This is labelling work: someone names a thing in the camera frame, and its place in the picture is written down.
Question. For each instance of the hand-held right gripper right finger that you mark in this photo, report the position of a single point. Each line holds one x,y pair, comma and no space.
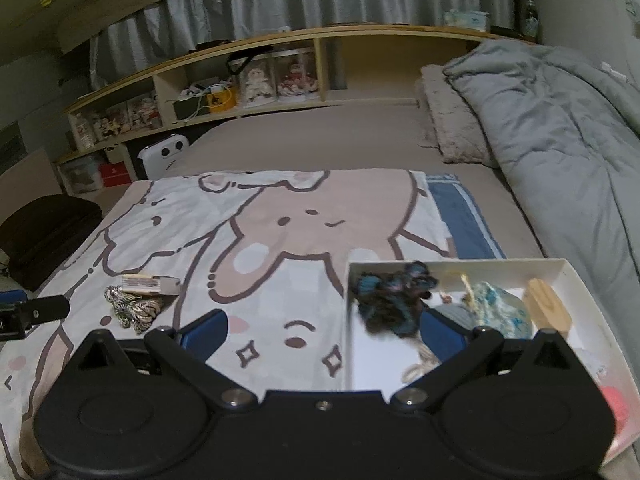
442,335

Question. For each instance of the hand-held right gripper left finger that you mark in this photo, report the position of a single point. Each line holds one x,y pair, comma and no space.
207,332

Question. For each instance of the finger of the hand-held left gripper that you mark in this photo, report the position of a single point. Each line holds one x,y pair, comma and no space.
11,295
47,308

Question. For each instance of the grey yarn ball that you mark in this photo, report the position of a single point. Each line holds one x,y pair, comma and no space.
452,315

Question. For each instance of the dark blue yarn bundle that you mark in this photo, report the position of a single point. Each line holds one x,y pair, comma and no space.
390,300

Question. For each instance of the white cardboard box tray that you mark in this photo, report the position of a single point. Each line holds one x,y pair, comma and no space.
380,360

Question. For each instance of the small thread card box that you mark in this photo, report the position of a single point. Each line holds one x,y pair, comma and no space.
150,284

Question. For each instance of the light wooden block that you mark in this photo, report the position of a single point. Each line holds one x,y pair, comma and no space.
545,305

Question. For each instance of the red yarn ball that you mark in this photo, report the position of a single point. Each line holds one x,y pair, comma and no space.
617,405

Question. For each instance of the dark brown chair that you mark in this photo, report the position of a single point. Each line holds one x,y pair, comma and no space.
45,240

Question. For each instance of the printed bunny blanket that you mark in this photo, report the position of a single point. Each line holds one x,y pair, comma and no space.
275,260

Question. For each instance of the blue striped cloth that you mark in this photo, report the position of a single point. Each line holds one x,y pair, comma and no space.
460,220

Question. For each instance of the clear storage bin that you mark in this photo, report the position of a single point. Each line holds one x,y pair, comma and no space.
80,175

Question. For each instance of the red box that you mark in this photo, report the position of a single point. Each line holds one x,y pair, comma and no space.
115,175

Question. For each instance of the white small appliance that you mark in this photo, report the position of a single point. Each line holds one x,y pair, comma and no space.
162,157

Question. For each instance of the row of figure boxes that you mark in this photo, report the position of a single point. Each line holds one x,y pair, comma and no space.
115,120

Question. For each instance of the fluffy beige pillow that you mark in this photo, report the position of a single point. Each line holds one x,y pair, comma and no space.
450,120

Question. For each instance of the dark green box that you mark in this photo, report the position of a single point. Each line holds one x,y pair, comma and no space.
189,110

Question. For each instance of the yellow bag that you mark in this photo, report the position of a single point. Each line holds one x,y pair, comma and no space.
221,101

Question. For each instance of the grey duvet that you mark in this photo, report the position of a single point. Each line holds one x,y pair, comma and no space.
550,125

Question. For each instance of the clear doll display box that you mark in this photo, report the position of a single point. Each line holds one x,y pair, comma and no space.
256,82
296,77

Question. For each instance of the wooden headboard shelf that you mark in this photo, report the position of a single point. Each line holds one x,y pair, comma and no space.
250,42

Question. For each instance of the white charger plug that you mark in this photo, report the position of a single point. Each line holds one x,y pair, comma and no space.
614,71

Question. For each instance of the tissue box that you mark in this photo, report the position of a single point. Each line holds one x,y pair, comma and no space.
466,20

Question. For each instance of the dark glass bottle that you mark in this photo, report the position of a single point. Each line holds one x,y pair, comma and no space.
530,17

